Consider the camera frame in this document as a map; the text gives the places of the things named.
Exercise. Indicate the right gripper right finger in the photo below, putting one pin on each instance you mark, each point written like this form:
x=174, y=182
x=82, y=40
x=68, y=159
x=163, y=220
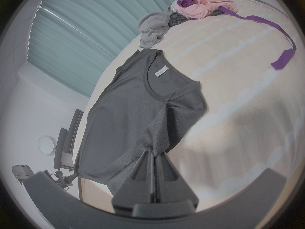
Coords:
x=171, y=185

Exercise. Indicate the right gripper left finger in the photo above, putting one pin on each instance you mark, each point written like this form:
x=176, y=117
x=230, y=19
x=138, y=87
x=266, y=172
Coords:
x=138, y=185

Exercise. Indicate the black T-shirt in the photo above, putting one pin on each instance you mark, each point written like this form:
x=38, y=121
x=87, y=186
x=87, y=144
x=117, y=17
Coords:
x=119, y=118

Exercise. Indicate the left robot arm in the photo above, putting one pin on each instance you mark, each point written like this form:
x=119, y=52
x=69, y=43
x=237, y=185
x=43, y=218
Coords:
x=59, y=179

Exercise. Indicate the bed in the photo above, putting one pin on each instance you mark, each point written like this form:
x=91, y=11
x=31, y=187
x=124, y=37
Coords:
x=238, y=99

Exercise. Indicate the blue-green curtain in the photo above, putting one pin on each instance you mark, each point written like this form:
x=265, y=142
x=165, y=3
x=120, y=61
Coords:
x=107, y=8
x=66, y=56

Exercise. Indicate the grey garment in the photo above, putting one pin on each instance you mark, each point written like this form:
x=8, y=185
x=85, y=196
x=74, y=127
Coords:
x=152, y=25

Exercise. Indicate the black shiny garment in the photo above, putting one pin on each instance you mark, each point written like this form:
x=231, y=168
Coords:
x=177, y=20

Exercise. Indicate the pink garment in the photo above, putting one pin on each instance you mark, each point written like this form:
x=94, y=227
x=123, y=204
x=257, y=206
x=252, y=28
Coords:
x=202, y=8

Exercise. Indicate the purple garment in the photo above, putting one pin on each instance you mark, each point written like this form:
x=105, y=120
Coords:
x=266, y=23

